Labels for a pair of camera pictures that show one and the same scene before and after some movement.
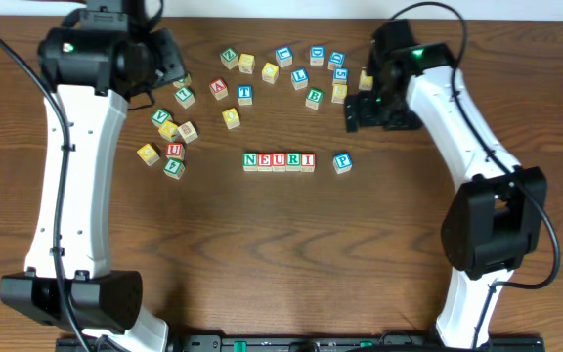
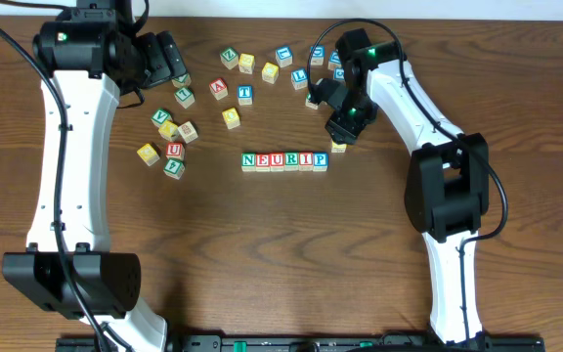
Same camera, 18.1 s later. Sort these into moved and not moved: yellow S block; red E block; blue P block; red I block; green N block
Moved: blue P block; yellow S block
Not moved: red I block; red E block; green N block
